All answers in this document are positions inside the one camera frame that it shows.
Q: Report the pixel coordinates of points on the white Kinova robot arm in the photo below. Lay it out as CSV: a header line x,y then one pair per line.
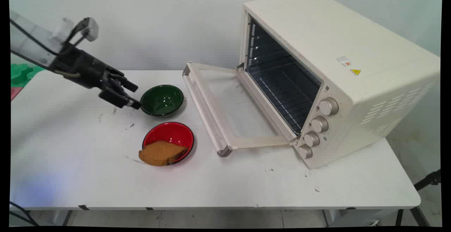
x,y
28,42

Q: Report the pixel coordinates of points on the red bowl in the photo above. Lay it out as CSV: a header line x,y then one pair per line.
x,y
172,135

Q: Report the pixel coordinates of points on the metal oven rack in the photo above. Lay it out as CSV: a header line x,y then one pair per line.
x,y
285,91

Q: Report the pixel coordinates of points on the yellow warning sticker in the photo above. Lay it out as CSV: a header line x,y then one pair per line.
x,y
355,71

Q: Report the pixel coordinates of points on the glass oven door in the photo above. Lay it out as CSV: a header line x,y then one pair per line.
x,y
225,108

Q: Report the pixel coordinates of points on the silver oven knob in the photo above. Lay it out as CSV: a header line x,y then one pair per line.
x,y
305,151
319,124
312,139
328,106

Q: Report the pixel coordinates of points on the pink foam mat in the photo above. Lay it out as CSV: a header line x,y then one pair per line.
x,y
14,92

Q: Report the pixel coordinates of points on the cream toaster oven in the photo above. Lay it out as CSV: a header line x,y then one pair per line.
x,y
352,66

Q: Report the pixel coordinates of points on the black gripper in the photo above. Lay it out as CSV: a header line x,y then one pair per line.
x,y
81,68

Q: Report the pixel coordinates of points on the brown bread slice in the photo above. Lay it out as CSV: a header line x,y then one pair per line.
x,y
161,153

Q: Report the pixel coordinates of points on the black tripod leg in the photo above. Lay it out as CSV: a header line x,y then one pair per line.
x,y
422,189

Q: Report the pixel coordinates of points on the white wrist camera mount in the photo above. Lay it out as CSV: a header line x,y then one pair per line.
x,y
81,28

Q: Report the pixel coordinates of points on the green foam mat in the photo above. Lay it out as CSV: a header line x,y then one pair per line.
x,y
22,73

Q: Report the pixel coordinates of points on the green bowl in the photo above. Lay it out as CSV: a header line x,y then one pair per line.
x,y
162,100

